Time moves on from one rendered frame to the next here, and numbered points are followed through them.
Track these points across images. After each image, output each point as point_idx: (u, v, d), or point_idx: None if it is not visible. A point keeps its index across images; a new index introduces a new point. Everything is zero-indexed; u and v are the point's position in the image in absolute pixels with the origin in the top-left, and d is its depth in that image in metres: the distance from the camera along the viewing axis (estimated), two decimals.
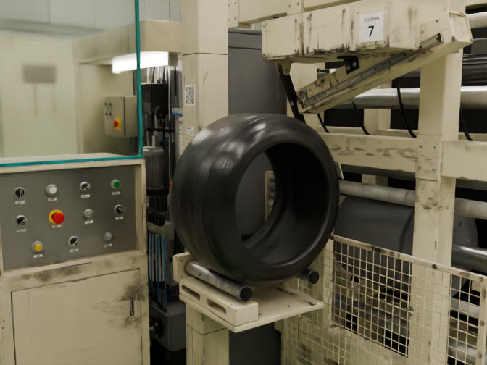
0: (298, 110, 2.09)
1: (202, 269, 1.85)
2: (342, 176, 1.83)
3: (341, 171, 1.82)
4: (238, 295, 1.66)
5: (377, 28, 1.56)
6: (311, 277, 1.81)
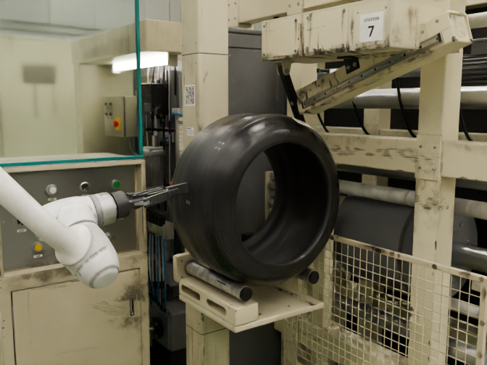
0: (298, 110, 2.09)
1: (199, 275, 1.84)
2: (309, 126, 1.72)
3: (305, 124, 1.70)
4: (242, 300, 1.67)
5: (377, 28, 1.56)
6: (311, 282, 1.81)
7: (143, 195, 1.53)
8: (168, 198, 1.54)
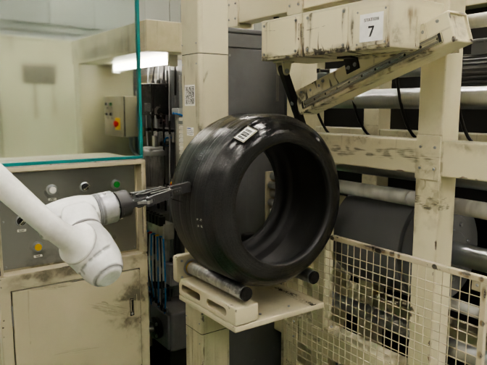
0: (298, 110, 2.09)
1: None
2: (254, 131, 1.59)
3: (249, 135, 1.58)
4: (250, 293, 1.68)
5: (377, 28, 1.56)
6: (317, 280, 1.83)
7: (146, 195, 1.53)
8: (171, 197, 1.54)
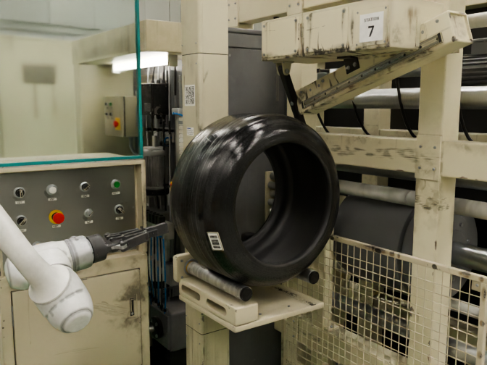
0: (298, 110, 2.09)
1: None
2: (217, 235, 1.56)
3: (219, 241, 1.56)
4: (242, 287, 1.66)
5: (377, 28, 1.56)
6: (315, 272, 1.82)
7: (121, 237, 1.50)
8: (146, 240, 1.51)
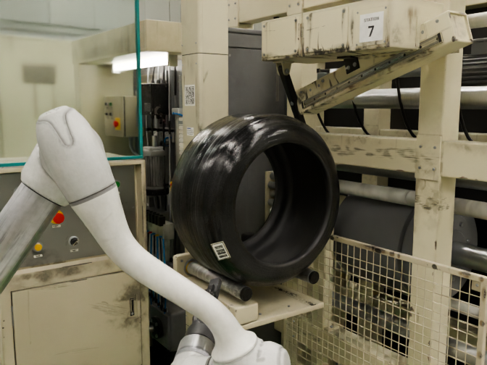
0: (298, 110, 2.09)
1: None
2: (222, 244, 1.58)
3: (226, 249, 1.59)
4: (250, 291, 1.68)
5: (377, 28, 1.56)
6: (318, 279, 1.83)
7: None
8: (207, 290, 1.40)
